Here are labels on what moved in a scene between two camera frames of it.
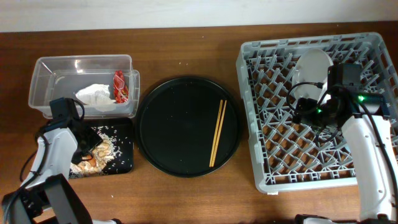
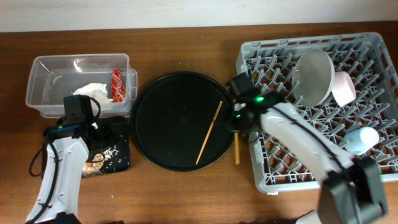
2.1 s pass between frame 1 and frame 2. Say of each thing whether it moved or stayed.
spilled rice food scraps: stayed
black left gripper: moved
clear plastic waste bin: stayed
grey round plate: stayed
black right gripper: moved
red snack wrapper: stayed
